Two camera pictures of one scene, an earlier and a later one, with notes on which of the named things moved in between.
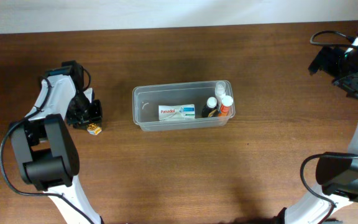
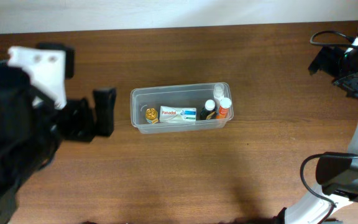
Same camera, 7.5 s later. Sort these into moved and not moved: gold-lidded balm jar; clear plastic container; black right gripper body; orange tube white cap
Moved: gold-lidded balm jar
Not moved: clear plastic container; black right gripper body; orange tube white cap
